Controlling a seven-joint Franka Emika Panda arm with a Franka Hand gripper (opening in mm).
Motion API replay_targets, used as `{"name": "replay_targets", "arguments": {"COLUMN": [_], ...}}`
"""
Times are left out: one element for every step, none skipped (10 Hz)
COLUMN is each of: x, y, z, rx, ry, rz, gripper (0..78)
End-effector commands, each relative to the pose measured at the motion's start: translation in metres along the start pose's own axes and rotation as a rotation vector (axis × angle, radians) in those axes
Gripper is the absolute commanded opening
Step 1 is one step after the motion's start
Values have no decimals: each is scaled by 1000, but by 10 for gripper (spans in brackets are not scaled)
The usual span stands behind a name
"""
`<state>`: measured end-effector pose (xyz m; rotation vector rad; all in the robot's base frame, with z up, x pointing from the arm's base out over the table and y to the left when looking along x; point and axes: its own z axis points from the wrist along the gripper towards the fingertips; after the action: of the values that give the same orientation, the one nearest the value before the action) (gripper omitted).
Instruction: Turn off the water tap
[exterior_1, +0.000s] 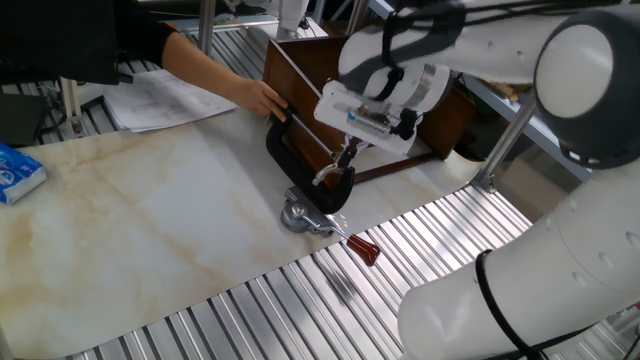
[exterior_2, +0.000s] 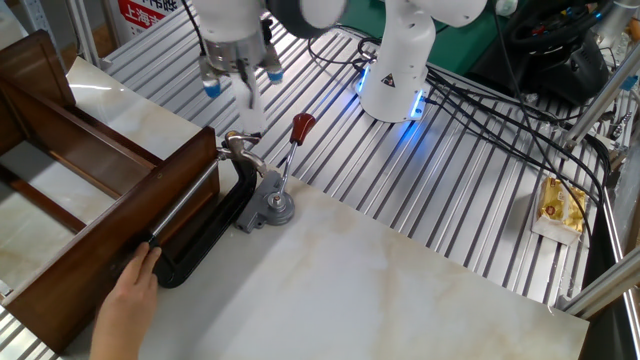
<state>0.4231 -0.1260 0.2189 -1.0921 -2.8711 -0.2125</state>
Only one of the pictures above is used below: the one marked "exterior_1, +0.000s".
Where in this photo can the grey tap valve red knob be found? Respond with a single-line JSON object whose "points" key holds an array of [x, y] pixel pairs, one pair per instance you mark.
{"points": [[300, 217]]}

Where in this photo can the blue tissue pack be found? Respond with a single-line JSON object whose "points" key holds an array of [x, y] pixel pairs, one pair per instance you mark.
{"points": [[17, 172]]}

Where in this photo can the person black clothed torso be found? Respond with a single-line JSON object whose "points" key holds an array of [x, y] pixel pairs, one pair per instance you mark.
{"points": [[60, 40]]}

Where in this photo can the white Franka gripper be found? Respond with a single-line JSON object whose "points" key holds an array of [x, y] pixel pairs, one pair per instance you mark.
{"points": [[327, 102]]}

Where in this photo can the black C-clamp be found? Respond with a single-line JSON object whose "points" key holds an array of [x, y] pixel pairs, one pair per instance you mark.
{"points": [[295, 170]]}

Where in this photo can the person bare forearm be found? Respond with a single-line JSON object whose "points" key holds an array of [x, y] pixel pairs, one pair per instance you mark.
{"points": [[200, 62]]}

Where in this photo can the white stand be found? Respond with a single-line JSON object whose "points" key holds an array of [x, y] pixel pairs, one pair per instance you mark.
{"points": [[292, 15]]}

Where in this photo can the aluminium frame post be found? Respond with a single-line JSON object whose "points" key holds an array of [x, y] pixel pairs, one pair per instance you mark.
{"points": [[505, 140], [72, 105], [207, 20]]}

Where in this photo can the white printed paper stack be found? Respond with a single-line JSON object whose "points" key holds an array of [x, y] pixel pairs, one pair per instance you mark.
{"points": [[165, 97]]}

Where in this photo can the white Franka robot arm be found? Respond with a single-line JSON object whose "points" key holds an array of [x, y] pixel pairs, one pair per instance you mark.
{"points": [[550, 290]]}

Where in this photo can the black computer keyboard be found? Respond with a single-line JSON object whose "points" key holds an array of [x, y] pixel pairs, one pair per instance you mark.
{"points": [[135, 55]]}

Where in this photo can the small beige object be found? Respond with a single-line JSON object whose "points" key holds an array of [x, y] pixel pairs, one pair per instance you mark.
{"points": [[502, 90]]}

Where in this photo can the black flat device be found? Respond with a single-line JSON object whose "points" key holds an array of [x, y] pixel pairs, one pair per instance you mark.
{"points": [[20, 117]]}

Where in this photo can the beige cardboard box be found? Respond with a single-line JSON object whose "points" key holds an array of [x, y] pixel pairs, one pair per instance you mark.
{"points": [[530, 190]]}

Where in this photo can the person bare hand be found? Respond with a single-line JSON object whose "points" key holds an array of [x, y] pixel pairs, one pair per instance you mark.
{"points": [[260, 100]]}

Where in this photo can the silver wrist camera blue cap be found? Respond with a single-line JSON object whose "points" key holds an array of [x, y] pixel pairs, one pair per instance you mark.
{"points": [[370, 122]]}

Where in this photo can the brown wooden drawer box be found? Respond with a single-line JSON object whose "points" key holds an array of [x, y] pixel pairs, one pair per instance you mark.
{"points": [[295, 95]]}

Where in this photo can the white marble tile slab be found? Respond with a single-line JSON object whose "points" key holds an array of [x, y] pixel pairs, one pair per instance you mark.
{"points": [[125, 225]]}

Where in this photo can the silver tap spout brass cap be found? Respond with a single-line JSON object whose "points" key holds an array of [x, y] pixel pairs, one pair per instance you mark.
{"points": [[325, 174]]}

